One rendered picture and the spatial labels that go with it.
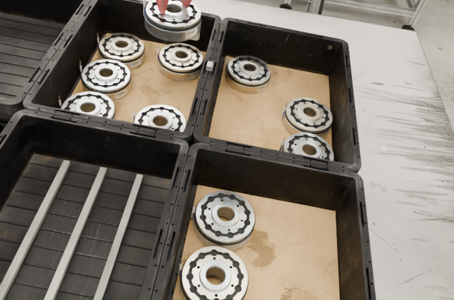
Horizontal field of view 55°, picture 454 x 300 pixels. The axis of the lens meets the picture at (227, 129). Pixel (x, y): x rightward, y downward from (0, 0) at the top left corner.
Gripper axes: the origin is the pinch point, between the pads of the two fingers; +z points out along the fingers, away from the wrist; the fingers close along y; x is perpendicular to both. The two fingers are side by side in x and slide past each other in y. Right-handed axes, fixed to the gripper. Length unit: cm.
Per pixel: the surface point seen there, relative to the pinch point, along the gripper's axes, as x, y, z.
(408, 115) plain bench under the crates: -26, 63, 36
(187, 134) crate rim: -18.4, -7.9, 12.8
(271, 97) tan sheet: -11.1, 20.7, 22.7
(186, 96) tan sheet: -1.6, 3.4, 22.6
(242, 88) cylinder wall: -6.4, 15.3, 21.4
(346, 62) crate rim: -16.7, 36.2, 14.0
